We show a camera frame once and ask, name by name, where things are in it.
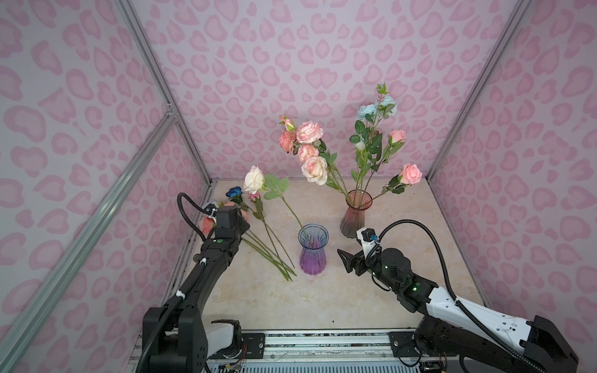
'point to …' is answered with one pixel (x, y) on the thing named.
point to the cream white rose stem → (267, 242)
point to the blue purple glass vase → (312, 238)
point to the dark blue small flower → (235, 194)
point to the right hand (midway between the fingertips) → (348, 246)
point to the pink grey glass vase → (353, 218)
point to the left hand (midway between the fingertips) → (240, 217)
